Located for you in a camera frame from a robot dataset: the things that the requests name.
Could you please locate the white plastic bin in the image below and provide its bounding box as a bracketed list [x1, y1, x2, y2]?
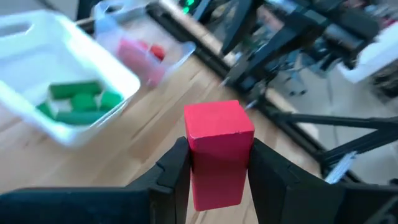
[0, 9, 141, 147]

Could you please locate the silver metal bracket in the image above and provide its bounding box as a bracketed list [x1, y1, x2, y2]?
[325, 151, 358, 185]

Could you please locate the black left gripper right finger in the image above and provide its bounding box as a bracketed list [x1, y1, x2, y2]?
[248, 138, 346, 224]

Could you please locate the small red cube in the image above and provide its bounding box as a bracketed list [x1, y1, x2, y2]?
[150, 44, 167, 62]

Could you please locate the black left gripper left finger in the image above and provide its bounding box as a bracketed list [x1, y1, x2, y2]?
[126, 136, 192, 224]

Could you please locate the long red block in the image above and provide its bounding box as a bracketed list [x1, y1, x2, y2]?
[183, 100, 255, 212]

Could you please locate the long green block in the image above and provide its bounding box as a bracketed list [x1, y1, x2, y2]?
[49, 80, 103, 100]

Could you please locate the clear plastic bin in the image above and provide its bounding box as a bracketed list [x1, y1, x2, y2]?
[93, 0, 197, 90]

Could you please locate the red rectangular block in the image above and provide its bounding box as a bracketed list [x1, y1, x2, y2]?
[118, 39, 165, 86]

